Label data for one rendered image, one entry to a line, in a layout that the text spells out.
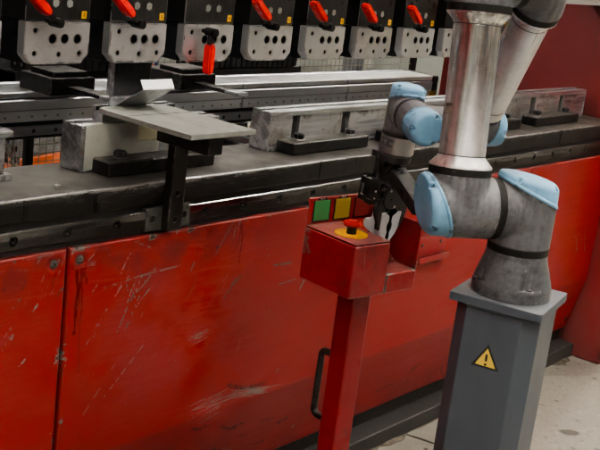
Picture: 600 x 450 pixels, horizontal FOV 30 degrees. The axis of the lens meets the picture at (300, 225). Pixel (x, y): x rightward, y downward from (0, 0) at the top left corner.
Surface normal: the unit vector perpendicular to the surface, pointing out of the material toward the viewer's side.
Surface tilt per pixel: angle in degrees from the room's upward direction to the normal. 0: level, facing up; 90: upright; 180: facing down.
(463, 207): 84
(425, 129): 94
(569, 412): 0
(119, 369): 90
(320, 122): 90
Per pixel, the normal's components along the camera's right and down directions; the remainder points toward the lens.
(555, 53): -0.64, 0.12
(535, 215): 0.22, 0.28
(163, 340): 0.76, 0.25
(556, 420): 0.12, -0.96
